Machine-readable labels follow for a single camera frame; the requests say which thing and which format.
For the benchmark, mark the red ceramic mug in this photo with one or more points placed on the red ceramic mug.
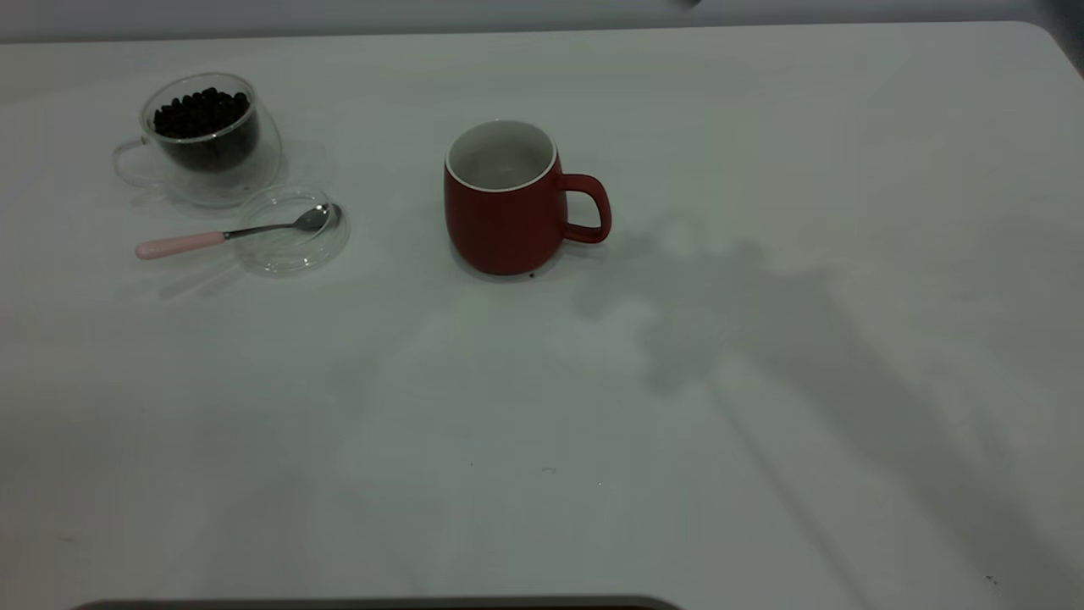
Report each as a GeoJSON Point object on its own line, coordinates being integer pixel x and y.
{"type": "Point", "coordinates": [500, 229]}

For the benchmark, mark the clear glass lid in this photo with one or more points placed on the clear glass lid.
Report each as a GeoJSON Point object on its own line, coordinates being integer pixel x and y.
{"type": "Point", "coordinates": [292, 254]}

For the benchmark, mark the dark coffee beans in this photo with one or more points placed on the dark coffee beans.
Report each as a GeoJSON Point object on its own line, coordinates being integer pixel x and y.
{"type": "Point", "coordinates": [201, 114]}

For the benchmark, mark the clear double wall glass cup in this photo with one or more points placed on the clear double wall glass cup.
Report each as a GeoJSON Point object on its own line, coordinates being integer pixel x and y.
{"type": "Point", "coordinates": [212, 178]}

